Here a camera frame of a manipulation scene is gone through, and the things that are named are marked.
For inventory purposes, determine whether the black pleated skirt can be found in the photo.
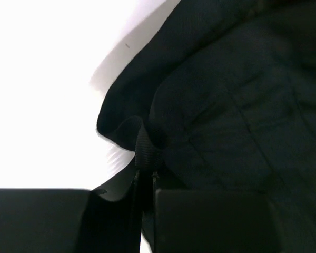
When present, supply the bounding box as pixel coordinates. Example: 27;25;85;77
96;1;316;252

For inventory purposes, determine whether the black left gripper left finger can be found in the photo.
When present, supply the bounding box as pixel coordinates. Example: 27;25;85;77
0;171;141;253

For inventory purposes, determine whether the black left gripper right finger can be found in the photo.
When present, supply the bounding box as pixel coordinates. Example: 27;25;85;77
150;171;316;253

